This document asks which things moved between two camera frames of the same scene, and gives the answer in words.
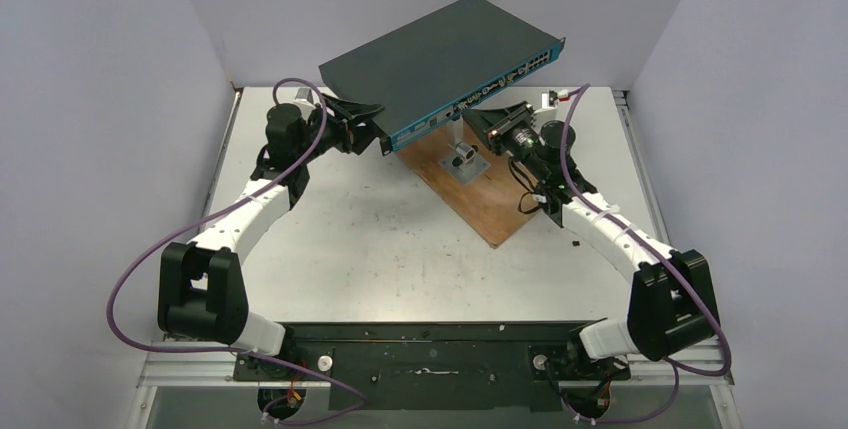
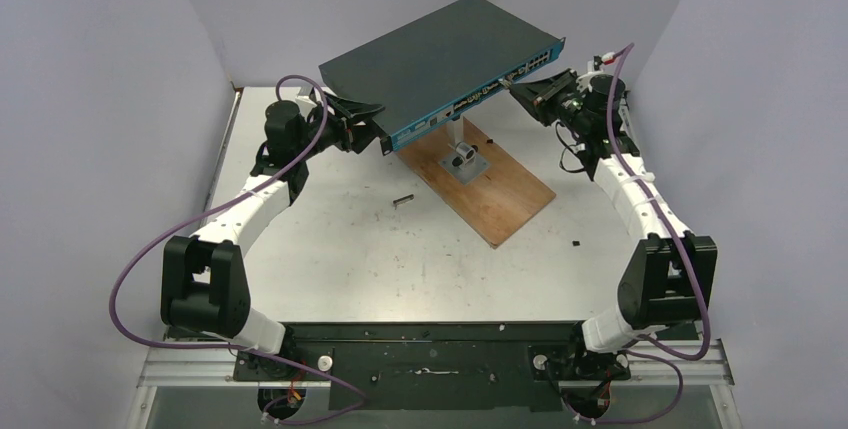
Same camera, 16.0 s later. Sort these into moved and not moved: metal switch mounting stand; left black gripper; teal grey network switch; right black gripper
Moved: right black gripper
Not moved: metal switch mounting stand; teal grey network switch; left black gripper
